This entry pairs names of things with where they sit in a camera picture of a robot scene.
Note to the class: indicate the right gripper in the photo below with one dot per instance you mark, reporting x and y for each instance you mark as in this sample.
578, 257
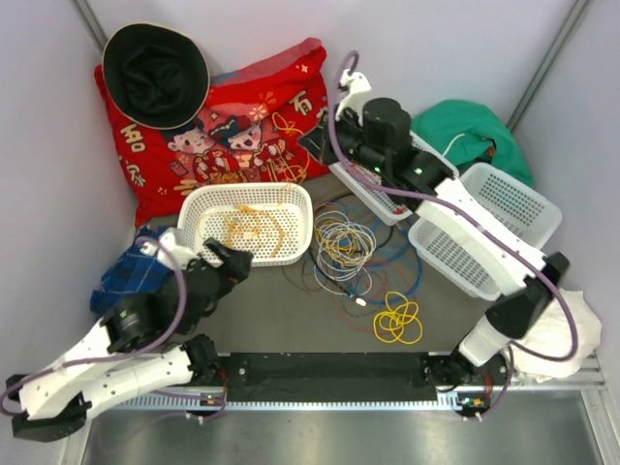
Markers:
318, 143

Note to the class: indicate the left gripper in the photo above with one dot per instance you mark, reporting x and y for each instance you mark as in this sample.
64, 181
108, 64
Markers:
236, 265

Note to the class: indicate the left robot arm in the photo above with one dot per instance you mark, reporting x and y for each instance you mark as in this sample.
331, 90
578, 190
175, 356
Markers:
126, 353

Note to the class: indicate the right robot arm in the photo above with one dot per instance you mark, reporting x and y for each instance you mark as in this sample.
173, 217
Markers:
527, 278

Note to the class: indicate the white basket with rounded corners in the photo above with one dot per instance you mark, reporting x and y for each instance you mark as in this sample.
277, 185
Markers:
272, 220

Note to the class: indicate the white rectangular basket centre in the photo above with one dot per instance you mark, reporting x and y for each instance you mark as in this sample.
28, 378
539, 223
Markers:
368, 189

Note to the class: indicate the white rectangular basket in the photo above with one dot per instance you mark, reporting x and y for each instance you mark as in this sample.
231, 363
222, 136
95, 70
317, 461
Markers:
523, 211
368, 189

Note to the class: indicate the red printed pillow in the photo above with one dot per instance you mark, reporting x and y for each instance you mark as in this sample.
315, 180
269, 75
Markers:
246, 132

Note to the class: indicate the blue plaid cloth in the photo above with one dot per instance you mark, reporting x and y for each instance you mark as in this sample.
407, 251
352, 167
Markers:
133, 272

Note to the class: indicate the green cloth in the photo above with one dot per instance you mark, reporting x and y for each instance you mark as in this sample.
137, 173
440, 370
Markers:
466, 133

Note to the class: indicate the white rectangular basket right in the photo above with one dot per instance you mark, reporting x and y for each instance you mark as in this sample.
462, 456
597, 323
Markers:
523, 211

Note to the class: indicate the black round hat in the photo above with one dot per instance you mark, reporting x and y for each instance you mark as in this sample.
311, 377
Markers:
155, 76

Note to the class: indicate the white cloth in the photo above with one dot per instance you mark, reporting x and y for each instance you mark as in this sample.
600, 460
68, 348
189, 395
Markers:
551, 335

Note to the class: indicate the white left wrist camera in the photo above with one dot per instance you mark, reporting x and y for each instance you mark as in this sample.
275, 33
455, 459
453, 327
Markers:
169, 249

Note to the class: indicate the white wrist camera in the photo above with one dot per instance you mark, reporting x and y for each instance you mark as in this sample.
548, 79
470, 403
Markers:
169, 249
355, 89

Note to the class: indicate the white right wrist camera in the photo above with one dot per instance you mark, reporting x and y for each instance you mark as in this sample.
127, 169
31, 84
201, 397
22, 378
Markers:
355, 89

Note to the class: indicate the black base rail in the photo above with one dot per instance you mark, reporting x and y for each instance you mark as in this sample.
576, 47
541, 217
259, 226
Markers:
326, 377

